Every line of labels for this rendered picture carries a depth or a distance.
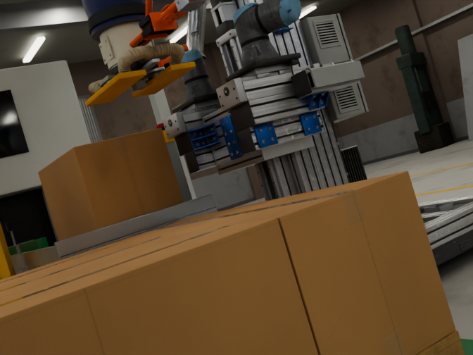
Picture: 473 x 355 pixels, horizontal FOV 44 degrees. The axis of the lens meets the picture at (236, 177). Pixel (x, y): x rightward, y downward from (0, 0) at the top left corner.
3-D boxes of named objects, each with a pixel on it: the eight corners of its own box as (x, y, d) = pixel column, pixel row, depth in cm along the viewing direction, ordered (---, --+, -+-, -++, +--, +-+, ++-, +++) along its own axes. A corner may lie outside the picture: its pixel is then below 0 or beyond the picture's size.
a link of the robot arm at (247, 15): (249, 47, 236) (239, 15, 236) (277, 34, 229) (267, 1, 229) (234, 46, 225) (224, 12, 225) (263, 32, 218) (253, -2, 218)
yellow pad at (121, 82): (86, 106, 212) (82, 94, 212) (111, 102, 217) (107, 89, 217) (119, 79, 183) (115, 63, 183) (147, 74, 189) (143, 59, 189)
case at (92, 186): (61, 251, 280) (37, 172, 280) (136, 227, 302) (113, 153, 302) (102, 244, 230) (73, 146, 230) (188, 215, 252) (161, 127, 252)
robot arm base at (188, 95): (207, 101, 279) (202, 81, 279) (224, 92, 267) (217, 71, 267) (181, 106, 271) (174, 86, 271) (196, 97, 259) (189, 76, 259)
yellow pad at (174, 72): (132, 98, 222) (129, 85, 222) (155, 94, 227) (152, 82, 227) (171, 70, 194) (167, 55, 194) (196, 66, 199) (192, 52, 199)
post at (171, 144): (209, 310, 314) (155, 133, 314) (219, 306, 317) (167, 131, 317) (215, 311, 308) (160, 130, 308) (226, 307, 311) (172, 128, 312)
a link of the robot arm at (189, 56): (183, 80, 263) (174, 51, 263) (184, 85, 276) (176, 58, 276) (208, 72, 263) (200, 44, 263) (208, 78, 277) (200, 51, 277)
